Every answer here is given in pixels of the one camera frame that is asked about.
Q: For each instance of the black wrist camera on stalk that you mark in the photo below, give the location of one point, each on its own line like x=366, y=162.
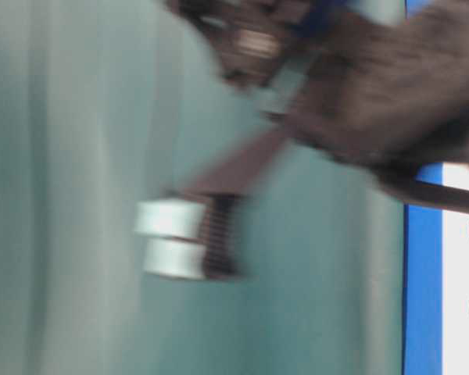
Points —
x=188, y=230

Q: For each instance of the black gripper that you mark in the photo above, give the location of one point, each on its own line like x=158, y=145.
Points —
x=388, y=99

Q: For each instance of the blue tape strip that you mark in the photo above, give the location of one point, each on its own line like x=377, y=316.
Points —
x=422, y=291

